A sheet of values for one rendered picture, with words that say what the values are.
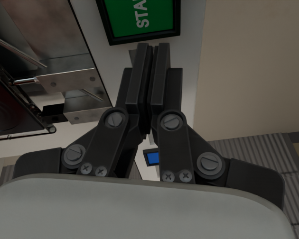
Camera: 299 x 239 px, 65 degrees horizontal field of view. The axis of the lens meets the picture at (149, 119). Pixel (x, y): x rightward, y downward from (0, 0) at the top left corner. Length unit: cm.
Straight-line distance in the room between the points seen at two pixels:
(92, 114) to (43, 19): 15
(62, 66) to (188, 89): 16
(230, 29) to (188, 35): 131
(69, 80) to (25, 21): 8
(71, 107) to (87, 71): 9
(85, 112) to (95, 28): 19
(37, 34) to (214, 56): 139
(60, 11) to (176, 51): 14
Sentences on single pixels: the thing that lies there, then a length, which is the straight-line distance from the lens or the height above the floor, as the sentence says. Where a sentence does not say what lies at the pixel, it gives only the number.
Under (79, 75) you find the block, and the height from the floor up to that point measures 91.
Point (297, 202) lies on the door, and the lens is 264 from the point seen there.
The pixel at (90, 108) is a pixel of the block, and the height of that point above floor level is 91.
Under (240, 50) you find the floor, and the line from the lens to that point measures 166.
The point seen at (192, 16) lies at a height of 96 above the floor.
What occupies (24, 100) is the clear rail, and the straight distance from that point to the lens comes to 37.
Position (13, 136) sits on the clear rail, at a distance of 47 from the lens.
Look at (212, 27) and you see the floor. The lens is 147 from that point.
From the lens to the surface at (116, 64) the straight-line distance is 22.
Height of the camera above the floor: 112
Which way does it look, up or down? 33 degrees down
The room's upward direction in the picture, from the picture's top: 174 degrees clockwise
